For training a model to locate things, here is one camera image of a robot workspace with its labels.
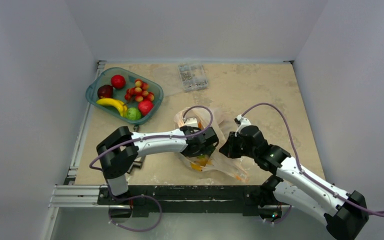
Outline orange fake fruit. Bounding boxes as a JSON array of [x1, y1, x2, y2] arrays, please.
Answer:
[[190, 158, 209, 172]]

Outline translucent orange plastic bag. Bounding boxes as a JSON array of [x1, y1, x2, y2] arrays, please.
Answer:
[[173, 107, 250, 183]]

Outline green fake custard apple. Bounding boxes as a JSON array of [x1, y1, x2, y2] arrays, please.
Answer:
[[124, 107, 142, 121]]

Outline red yellow fake cherry bunch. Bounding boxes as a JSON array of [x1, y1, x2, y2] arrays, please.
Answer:
[[124, 78, 155, 103]]

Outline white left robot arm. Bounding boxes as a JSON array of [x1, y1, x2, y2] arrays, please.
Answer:
[[96, 125, 219, 205]]

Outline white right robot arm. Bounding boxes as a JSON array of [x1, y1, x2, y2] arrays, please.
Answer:
[[219, 125, 369, 240]]

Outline yellow fake banana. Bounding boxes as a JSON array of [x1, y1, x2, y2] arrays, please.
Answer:
[[96, 98, 128, 117]]

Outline dark red fake apple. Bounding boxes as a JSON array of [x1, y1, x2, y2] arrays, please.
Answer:
[[97, 84, 114, 99]]

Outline black metal clamp tool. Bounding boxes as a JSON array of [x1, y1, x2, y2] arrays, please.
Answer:
[[127, 125, 146, 174]]

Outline clear screw organizer box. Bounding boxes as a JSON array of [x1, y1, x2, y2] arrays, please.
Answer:
[[177, 61, 209, 92]]

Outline teal plastic tray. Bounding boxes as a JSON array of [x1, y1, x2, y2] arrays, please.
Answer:
[[85, 67, 164, 125]]

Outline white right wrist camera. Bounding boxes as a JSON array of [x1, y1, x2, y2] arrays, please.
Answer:
[[234, 114, 252, 133]]

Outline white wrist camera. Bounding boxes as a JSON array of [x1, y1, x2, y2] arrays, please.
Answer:
[[184, 117, 202, 130], [234, 114, 252, 133]]

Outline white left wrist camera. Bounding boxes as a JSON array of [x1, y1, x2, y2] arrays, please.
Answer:
[[184, 117, 202, 130]]

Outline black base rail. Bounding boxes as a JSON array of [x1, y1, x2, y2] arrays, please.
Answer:
[[97, 185, 288, 218]]

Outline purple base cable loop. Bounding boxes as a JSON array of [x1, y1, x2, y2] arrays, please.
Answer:
[[107, 191, 165, 233]]

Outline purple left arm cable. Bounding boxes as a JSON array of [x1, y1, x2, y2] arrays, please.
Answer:
[[88, 105, 214, 172]]

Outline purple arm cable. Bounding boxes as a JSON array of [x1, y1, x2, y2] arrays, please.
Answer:
[[240, 102, 384, 219], [88, 105, 214, 172]]

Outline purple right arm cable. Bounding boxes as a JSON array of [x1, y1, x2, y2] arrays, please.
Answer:
[[240, 102, 384, 219]]

